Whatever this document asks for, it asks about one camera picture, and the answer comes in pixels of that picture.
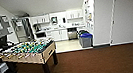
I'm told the green foosball table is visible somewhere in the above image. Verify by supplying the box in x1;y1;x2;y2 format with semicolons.
0;35;60;73

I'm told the white two-door wall cabinet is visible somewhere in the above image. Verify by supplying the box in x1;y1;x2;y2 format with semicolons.
29;14;51;26

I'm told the stainless steel refrigerator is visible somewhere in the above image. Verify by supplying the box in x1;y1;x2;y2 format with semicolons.
11;15;36;44

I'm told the black coffee machine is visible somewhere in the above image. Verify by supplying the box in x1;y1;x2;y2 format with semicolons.
33;23;42;33

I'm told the white door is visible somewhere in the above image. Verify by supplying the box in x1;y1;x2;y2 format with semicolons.
104;0;133;46

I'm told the grey bin blue lid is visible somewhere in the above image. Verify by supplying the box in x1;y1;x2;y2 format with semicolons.
77;31;95;50

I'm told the white two-door base cabinet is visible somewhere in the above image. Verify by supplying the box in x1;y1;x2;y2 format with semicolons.
50;27;70;42

